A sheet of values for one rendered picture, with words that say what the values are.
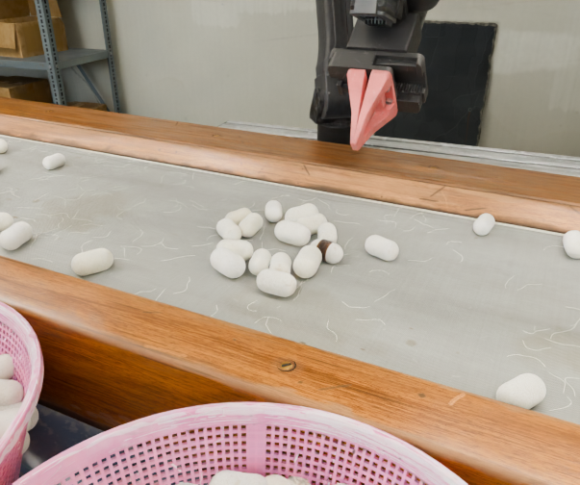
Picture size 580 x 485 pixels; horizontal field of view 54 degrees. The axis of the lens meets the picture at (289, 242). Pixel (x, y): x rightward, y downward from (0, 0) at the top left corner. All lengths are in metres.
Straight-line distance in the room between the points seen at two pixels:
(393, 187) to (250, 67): 2.14
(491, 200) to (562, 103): 1.90
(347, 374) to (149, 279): 0.22
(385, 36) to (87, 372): 0.44
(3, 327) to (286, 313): 0.20
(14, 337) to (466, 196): 0.45
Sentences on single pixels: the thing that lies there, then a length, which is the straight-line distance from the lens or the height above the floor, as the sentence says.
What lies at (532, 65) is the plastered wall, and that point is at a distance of 2.50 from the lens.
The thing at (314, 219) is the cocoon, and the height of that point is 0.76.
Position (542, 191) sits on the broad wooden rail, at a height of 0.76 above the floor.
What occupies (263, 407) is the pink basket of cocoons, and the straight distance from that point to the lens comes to 0.32.
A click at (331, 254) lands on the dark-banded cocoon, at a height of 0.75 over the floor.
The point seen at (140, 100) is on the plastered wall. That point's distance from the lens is 3.11.
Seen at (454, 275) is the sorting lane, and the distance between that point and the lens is 0.52.
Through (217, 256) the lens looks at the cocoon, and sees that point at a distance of 0.49.
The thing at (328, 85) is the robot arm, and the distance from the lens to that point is 0.88.
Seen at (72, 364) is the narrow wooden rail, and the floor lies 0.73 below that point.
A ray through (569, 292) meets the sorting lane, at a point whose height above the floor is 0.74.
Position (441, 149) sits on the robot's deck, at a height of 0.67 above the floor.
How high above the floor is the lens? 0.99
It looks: 27 degrees down
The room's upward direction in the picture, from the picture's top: straight up
